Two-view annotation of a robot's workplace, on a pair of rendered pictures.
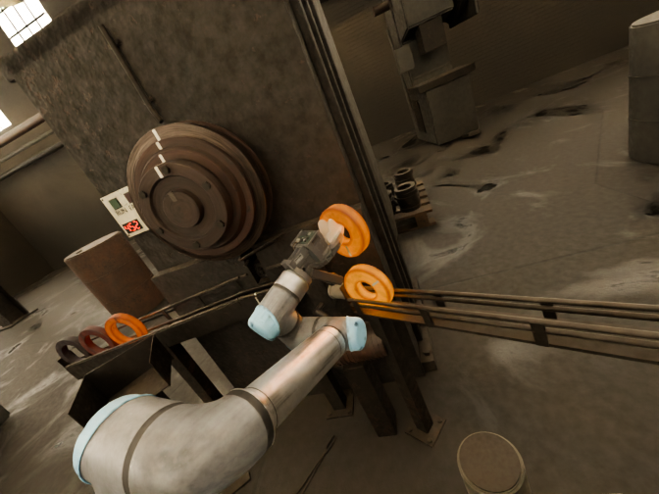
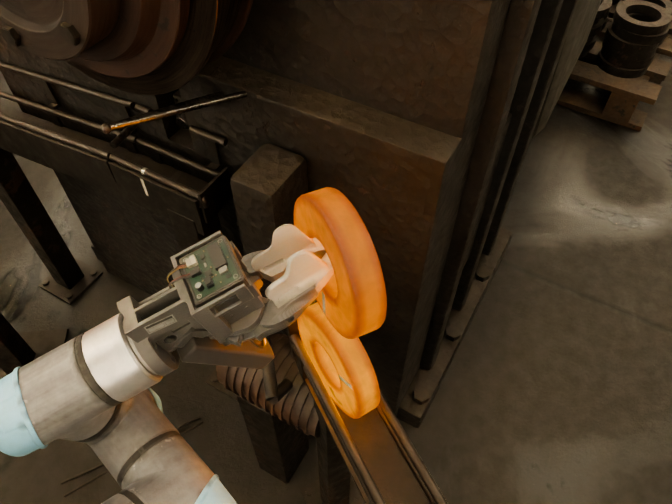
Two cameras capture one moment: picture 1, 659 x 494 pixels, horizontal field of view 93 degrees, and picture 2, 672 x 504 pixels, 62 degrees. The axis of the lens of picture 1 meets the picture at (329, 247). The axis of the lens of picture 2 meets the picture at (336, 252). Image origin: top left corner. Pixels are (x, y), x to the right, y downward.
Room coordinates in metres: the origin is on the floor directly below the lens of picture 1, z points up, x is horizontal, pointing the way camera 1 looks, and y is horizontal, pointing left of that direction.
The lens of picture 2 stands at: (0.46, -0.13, 1.36)
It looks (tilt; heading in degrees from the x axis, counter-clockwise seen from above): 51 degrees down; 12
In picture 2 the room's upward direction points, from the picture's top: straight up
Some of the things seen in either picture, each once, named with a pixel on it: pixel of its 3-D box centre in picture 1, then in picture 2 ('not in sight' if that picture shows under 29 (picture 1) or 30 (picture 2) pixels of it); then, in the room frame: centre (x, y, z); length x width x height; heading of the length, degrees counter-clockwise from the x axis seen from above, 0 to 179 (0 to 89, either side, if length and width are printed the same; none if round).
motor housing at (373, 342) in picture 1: (376, 380); (291, 422); (0.87, 0.05, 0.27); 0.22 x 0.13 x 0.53; 72
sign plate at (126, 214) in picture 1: (140, 207); not in sight; (1.31, 0.61, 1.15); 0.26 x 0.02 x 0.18; 72
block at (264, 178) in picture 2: (316, 278); (276, 219); (1.04, 0.10, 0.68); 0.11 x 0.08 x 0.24; 162
